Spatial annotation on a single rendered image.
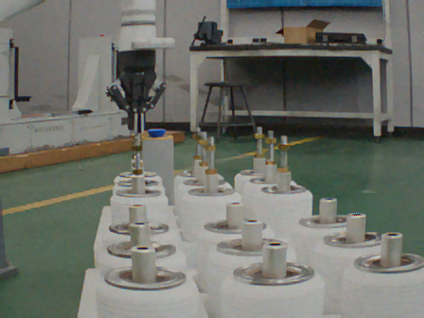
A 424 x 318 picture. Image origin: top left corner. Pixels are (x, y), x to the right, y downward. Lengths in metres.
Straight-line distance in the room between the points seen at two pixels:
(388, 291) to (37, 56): 7.29
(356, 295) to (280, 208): 0.51
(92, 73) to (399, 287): 4.35
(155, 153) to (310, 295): 0.95
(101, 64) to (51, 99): 2.80
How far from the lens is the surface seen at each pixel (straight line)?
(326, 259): 0.76
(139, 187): 1.15
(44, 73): 7.72
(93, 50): 4.96
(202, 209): 1.12
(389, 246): 0.67
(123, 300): 0.60
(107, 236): 0.85
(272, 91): 6.41
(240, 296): 0.62
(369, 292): 0.65
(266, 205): 1.15
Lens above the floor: 0.42
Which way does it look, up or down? 5 degrees down
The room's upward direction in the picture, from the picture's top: 1 degrees counter-clockwise
